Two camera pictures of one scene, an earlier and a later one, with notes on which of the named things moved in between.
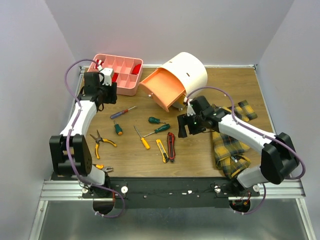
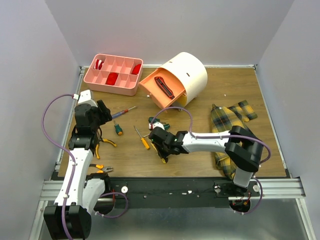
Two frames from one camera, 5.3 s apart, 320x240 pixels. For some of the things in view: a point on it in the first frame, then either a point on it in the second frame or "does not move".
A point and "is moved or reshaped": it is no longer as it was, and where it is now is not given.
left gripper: [112, 98] -> [105, 115]
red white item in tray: [98, 65] does not move
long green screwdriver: [164, 127] does not move
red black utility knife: [171, 140] is moved or reshaped
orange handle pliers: [102, 167] does not move
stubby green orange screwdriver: [118, 129] does not move
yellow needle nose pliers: [99, 139] does not move
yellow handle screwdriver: [144, 141] does not move
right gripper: [188, 124] -> [160, 146]
